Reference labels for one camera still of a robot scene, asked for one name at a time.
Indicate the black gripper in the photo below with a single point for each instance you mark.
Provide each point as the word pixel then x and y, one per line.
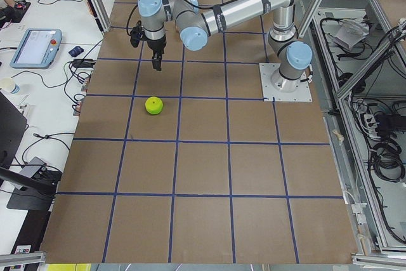
pixel 157 45

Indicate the green apple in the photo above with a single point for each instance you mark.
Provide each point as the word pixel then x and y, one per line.
pixel 154 105

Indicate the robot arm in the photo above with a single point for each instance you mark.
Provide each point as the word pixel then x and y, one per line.
pixel 196 24

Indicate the left teach pendant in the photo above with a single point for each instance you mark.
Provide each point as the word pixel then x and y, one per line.
pixel 37 49

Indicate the paper cup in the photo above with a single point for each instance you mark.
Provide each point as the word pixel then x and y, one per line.
pixel 9 85

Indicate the black monitor stand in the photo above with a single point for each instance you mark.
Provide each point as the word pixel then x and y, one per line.
pixel 35 184

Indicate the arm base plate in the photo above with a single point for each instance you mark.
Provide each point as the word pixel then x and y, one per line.
pixel 277 89

